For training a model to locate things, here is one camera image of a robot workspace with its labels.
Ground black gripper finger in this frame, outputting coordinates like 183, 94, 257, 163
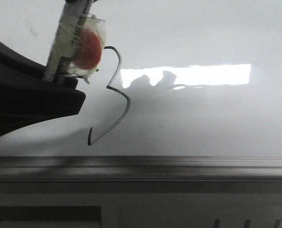
0, 42, 85, 137

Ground dark panel below whiteboard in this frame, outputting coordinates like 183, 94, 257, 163
0, 206, 103, 228

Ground white whiteboard marker black tip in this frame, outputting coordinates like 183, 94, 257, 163
42, 0, 94, 86

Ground white whiteboard surface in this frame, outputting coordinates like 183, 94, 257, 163
0, 0, 282, 157

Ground red magnet taped to marker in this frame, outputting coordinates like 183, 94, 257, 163
67, 14, 106, 81

